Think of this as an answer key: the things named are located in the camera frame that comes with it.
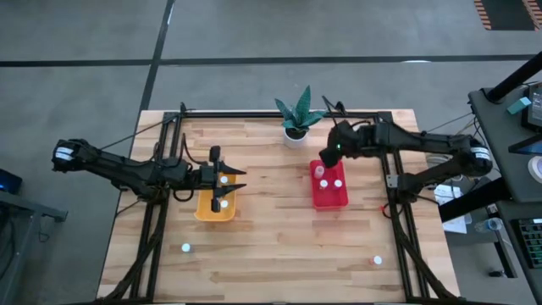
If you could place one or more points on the black slanted pole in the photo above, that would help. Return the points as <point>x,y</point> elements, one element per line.
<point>516,78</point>

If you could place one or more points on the white paper sheet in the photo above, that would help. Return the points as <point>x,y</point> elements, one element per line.
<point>449,197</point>

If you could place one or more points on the black aluminium table frame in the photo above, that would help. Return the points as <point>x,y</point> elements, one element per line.
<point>254,114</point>

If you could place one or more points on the pale pink medicine bottle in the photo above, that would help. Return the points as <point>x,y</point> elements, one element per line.
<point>319,171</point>

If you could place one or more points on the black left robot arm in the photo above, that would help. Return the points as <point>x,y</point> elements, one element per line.
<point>127,169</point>

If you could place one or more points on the black keyboard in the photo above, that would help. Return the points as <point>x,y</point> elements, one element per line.
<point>531,241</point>

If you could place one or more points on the grey side desk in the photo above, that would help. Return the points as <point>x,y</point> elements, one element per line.
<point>491,135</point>

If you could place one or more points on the clear water bottle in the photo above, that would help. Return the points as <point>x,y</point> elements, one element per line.
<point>489,224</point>

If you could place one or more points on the snake plant in white pot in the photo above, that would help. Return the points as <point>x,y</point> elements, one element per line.
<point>295,137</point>

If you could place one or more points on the tablet screen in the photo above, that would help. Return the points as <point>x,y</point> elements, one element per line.
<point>537,106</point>

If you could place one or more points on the dark laptop blue screen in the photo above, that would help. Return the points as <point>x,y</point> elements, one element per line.
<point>529,146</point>

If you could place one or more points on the teal block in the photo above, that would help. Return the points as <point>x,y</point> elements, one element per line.
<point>519,105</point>

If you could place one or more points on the red medicine bottle white cap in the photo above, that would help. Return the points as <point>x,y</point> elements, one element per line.
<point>377,260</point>

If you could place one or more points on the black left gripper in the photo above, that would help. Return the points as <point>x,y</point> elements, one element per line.
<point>203,178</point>

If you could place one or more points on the red plastic bin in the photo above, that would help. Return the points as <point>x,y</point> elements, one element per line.
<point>330,199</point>

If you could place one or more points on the white-capped medicine bottle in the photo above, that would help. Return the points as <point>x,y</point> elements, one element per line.
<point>337,183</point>
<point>224,203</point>
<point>186,247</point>
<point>224,179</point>

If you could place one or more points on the grey metal cart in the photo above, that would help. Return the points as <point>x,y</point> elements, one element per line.
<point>34,209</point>

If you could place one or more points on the small black floor object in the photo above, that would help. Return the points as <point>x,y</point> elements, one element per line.
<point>495,273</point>

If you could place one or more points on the yellow plastic bin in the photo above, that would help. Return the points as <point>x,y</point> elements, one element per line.
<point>207,212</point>

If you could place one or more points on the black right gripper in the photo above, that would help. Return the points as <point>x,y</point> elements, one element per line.
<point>349,137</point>

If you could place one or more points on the black diagonal beam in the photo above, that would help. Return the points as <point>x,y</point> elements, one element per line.
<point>474,199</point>

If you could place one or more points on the black mat orange striped border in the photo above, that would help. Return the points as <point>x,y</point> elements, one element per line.
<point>508,14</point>

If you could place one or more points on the yellow medicine bottle white cap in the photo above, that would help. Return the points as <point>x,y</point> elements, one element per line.
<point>323,184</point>

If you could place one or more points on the white tape roll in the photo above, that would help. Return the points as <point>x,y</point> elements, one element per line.
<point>531,167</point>

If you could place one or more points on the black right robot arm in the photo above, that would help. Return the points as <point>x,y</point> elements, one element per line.
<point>423,140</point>

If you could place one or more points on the blue-lit black device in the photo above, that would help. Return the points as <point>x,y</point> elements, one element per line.
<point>8,180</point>

